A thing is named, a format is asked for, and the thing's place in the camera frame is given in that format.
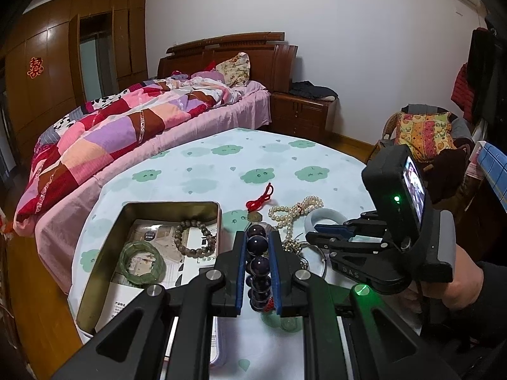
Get dark purple bead bracelet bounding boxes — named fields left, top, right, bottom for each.
left=246, top=224, right=274, bottom=313

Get black hanging garment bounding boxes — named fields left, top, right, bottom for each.
left=467, top=28, right=502, bottom=127

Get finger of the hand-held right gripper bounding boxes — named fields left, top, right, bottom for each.
left=305, top=231, right=391, bottom=256
left=314, top=211, right=389, bottom=242

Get brown bead bracelet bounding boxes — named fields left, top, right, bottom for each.
left=173, top=218, right=218, bottom=258

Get pearl necklace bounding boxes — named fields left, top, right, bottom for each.
left=268, top=195, right=323, bottom=246

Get green cloud print tablecloth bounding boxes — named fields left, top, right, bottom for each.
left=67, top=127, right=424, bottom=380

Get floral pillow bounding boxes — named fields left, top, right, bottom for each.
left=216, top=52, right=252, bottom=88

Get wicker chair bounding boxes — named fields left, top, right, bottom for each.
left=380, top=105, right=476, bottom=206

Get metal tin box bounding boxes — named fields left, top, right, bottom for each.
left=75, top=201, right=221, bottom=335

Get white jade bangle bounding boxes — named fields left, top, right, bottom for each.
left=305, top=208, right=349, bottom=242

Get purple pillow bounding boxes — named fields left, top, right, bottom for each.
left=190, top=69, right=226, bottom=84

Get thin silver bangle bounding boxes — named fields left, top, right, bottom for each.
left=299, top=241, right=329, bottom=282

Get patchwork quilt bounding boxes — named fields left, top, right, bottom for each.
left=16, top=75, right=246, bottom=226

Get brown wooden wardrobe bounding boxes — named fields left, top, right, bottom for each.
left=0, top=0, right=149, bottom=159

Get colourful patterned cushion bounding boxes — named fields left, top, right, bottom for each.
left=394, top=111, right=454, bottom=163

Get red hanging garment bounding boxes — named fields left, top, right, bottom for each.
left=451, top=63, right=476, bottom=117

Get metal tin lid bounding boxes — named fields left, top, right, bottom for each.
left=208, top=317, right=223, bottom=367

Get wooden bed with pink sheet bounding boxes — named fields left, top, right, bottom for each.
left=12, top=32, right=299, bottom=297

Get wooden nightstand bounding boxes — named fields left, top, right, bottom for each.
left=270, top=89, right=339, bottom=137

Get grey garment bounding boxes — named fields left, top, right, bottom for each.
left=408, top=104, right=474, bottom=147

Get dark folded clothes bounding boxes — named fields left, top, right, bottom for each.
left=289, top=81, right=339, bottom=101

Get person's right hand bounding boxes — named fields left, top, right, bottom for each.
left=406, top=241, right=482, bottom=317

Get red paper decoration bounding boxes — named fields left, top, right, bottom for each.
left=27, top=56, right=44, bottom=79

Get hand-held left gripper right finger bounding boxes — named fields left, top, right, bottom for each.
left=268, top=230, right=462, bottom=380

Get red knot cord charm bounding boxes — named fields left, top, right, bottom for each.
left=246, top=182, right=275, bottom=222

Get blue checked cloth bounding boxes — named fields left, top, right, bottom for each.
left=475, top=141, right=507, bottom=210

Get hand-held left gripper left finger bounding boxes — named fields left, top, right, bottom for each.
left=51, top=230, right=248, bottom=380

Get green jade bangle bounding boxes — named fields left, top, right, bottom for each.
left=120, top=241, right=159, bottom=286

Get red and white bag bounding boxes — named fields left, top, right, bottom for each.
left=0, top=214, right=16, bottom=242

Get dark brown garment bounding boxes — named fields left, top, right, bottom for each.
left=424, top=148, right=470, bottom=206

